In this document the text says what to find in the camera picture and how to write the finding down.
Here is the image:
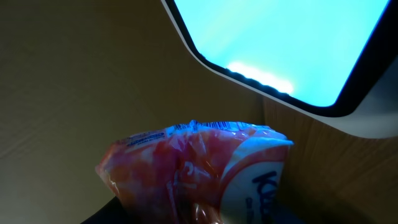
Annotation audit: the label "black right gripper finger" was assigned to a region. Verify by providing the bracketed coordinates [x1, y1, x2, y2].
[81, 197, 129, 224]

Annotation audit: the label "white barcode scanner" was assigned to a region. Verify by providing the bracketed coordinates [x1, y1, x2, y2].
[162, 0, 397, 139]

